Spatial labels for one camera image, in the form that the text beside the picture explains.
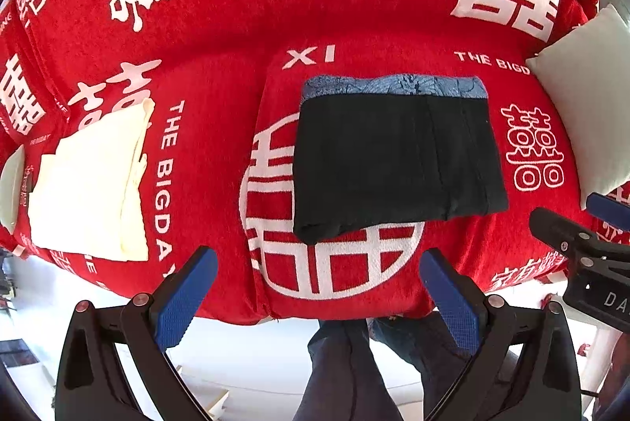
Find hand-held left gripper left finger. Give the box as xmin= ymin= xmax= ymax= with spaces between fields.
xmin=54 ymin=246 xmax=220 ymax=421

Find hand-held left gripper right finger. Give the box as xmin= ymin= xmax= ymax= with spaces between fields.
xmin=419 ymin=248 xmax=584 ymax=421

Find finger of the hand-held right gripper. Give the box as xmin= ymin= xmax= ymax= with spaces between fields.
xmin=585 ymin=192 xmax=630 ymax=221
xmin=528 ymin=207 xmax=630 ymax=271

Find black pants blue waistband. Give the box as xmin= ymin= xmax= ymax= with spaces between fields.
xmin=292 ymin=74 xmax=510 ymax=247

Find white pillow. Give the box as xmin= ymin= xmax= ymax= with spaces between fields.
xmin=525 ymin=3 xmax=630 ymax=211

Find person's legs in jeans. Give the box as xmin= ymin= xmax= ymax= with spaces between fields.
xmin=292 ymin=312 xmax=474 ymax=421

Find cream folded cloth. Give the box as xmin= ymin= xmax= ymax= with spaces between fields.
xmin=27 ymin=96 xmax=156 ymax=263

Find white round dish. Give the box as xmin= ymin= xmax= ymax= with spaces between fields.
xmin=0 ymin=144 xmax=26 ymax=236

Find red printed blanket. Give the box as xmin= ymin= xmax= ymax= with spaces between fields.
xmin=0 ymin=0 xmax=630 ymax=327

